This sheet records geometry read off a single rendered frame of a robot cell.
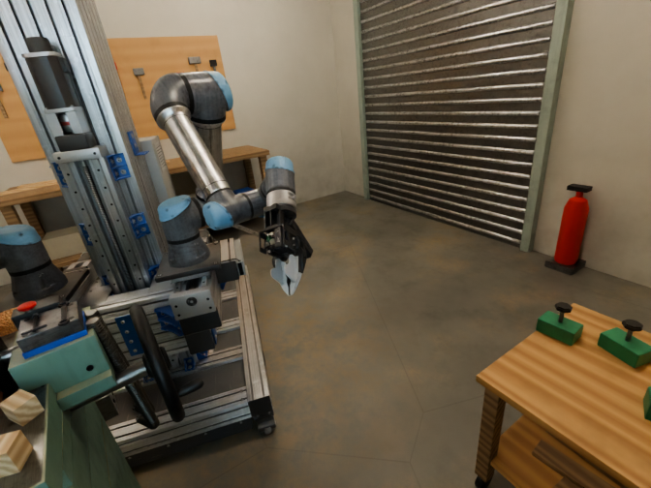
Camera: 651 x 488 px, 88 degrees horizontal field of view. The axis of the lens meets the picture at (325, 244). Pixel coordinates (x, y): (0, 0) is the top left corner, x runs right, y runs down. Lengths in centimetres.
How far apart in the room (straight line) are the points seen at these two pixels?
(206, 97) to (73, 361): 74
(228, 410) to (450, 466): 89
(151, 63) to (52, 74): 265
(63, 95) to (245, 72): 301
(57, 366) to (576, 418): 118
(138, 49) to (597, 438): 402
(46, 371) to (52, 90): 86
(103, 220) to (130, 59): 268
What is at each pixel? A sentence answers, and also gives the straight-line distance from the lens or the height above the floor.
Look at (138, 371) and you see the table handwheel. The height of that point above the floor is 82.
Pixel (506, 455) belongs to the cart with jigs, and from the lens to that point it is 146.
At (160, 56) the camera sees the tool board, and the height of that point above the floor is 179.
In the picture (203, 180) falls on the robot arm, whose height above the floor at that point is 117.
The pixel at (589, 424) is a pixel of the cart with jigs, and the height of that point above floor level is 53.
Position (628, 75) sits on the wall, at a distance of 277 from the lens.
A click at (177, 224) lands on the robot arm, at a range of 128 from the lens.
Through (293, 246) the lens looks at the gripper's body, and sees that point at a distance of 79.
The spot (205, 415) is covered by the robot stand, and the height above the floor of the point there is 22.
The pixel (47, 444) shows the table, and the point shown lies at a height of 90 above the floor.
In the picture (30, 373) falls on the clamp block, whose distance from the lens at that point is 85.
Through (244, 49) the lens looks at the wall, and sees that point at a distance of 426.
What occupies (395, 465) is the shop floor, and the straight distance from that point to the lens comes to 160.
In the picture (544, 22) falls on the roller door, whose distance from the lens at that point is 294.
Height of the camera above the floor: 135
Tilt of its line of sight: 24 degrees down
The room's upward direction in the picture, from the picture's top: 7 degrees counter-clockwise
